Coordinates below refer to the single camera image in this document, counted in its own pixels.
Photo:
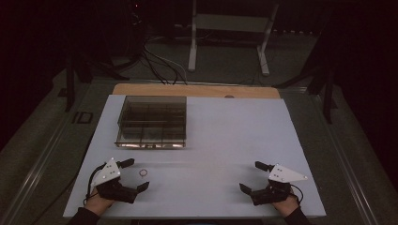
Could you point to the dark transparent compartment box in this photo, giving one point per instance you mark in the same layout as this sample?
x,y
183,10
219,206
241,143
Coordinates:
x,y
151,125

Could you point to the person's right hand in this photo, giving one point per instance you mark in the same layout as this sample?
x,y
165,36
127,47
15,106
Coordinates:
x,y
287,206

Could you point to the black stand legs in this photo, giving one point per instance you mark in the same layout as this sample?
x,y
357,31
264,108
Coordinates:
x,y
327,90
70,84

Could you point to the black square floor frame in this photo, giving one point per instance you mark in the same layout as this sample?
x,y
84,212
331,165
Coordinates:
x,y
83,117

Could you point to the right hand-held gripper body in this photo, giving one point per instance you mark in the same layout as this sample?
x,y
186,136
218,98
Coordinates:
x,y
284,175

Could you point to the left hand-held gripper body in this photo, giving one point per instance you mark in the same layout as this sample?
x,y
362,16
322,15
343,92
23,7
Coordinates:
x,y
108,172

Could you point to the wooden table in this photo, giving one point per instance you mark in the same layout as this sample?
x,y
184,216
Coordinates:
x,y
194,90

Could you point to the white table sheet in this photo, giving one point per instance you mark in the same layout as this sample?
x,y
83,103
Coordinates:
x,y
237,140

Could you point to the person's left hand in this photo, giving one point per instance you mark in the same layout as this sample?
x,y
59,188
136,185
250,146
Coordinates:
x,y
96,203

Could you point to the white metal stand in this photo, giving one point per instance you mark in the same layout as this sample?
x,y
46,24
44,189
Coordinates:
x,y
193,47

